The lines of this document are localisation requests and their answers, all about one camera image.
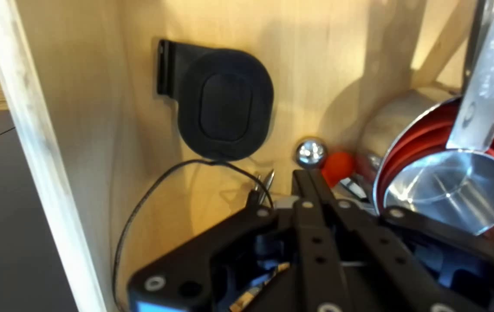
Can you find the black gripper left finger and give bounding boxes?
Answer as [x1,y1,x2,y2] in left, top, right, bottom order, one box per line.
[127,169,349,312]

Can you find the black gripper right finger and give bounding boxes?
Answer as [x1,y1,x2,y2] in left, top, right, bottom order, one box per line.
[309,169,494,312]

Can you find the dark counter base cabinet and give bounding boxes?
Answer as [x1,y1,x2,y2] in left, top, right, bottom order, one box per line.
[0,110,82,312]

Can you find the small red plastic piece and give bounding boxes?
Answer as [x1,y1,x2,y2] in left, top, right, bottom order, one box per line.
[321,152,358,190]

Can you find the red nested measuring cups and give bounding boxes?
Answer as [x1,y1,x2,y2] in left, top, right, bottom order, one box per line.
[371,98,494,233]

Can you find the wide steel measuring cup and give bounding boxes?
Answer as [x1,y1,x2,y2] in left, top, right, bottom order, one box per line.
[356,86,463,218]

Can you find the thin black clip cable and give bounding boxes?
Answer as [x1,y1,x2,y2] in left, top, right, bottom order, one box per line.
[111,159,278,306]

